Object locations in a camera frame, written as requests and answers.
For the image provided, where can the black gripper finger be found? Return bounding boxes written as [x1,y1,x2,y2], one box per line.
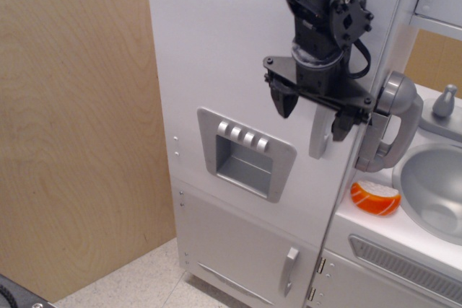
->
[331,109,361,141]
[269,79,299,118]

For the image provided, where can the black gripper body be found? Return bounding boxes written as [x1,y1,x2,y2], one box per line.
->
[263,54,375,117]

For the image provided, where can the silver fridge door handle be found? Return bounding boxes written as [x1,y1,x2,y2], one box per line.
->
[309,105,336,159]

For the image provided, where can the white toy fridge door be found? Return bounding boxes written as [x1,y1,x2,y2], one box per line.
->
[144,0,412,251]

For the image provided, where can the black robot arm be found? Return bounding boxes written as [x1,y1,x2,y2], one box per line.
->
[263,0,374,141]

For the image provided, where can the grey toy telephone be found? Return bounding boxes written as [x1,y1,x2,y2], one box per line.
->
[355,71,424,172]

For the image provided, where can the silver ice dispenser panel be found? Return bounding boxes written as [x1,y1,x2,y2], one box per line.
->
[197,107,297,203]

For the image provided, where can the orange salmon sushi toy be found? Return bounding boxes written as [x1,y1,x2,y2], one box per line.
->
[350,180,401,216]

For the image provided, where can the grey toy faucet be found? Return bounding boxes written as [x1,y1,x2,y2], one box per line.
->
[419,84,461,142]

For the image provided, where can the silver toy sink basin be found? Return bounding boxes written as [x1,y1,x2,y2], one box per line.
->
[392,144,461,245]

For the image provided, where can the brass cabinet hinge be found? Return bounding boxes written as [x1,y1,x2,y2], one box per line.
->
[316,258,326,273]
[308,287,316,302]

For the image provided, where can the grey oven vent panel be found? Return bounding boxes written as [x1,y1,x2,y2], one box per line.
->
[348,234,461,306]

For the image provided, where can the brass lower cabinet hinge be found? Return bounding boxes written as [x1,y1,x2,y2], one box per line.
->
[308,287,316,302]

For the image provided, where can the white lower freezer door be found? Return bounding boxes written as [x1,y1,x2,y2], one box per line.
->
[172,179,317,307]

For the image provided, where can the black device corner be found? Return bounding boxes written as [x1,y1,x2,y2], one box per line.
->
[1,275,56,308]

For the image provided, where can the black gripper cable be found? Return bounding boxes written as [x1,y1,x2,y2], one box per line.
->
[348,39,372,79]

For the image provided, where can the silver freezer door handle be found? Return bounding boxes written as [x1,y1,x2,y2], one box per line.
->
[279,247,300,297]

